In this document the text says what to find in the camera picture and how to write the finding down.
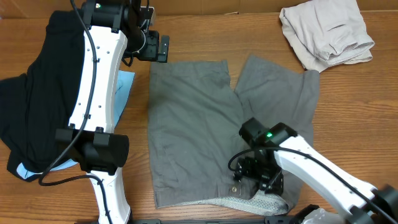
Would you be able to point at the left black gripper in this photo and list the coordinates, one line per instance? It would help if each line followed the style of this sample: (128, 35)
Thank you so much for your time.
(150, 53)

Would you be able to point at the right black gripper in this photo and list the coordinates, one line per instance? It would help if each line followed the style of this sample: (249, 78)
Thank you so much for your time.
(245, 170)

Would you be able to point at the grey shorts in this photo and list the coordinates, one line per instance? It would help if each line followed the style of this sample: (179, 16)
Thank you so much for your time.
(194, 117)

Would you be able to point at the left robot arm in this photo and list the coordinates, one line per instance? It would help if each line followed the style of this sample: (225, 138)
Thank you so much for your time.
(115, 32)

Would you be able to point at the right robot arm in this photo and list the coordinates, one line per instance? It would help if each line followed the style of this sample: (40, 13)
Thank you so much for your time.
(280, 148)

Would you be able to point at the light blue garment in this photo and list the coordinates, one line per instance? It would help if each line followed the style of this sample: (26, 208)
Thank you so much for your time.
(124, 84)

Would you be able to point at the black garment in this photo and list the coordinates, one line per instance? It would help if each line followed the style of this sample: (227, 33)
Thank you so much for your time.
(37, 103)

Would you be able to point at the beige folded shorts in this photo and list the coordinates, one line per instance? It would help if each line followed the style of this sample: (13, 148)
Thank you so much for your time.
(326, 33)

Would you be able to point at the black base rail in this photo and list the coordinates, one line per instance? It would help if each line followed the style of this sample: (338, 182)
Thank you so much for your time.
(214, 221)

